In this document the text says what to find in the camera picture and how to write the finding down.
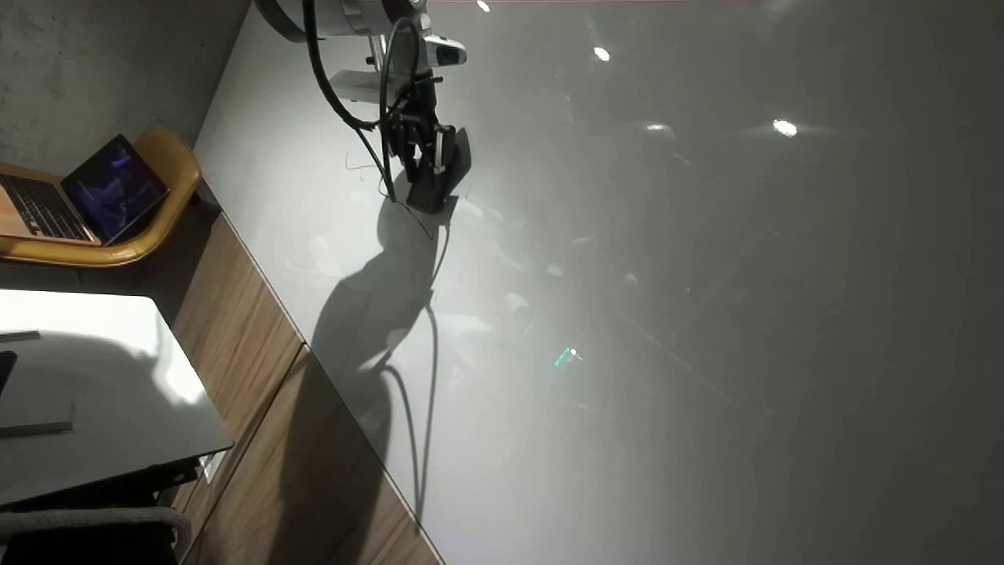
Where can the open laptop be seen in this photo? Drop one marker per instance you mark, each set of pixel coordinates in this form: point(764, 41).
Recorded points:
point(104, 194)

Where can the large white board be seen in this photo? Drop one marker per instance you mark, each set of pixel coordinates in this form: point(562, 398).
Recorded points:
point(680, 315)

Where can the small white board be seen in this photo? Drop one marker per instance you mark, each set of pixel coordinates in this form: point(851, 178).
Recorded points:
point(104, 398)

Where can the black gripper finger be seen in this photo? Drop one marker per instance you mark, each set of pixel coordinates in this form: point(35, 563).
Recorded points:
point(411, 179)
point(458, 160)

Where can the dark magnetic strip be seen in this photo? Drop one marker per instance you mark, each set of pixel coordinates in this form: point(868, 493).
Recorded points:
point(35, 429)
point(19, 336)

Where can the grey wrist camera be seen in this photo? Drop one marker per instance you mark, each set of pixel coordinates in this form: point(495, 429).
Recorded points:
point(443, 48)

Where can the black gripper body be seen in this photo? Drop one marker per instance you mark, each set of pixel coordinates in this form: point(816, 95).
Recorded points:
point(425, 129)

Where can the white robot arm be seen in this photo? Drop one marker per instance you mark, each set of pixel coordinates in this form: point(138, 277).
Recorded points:
point(357, 14)

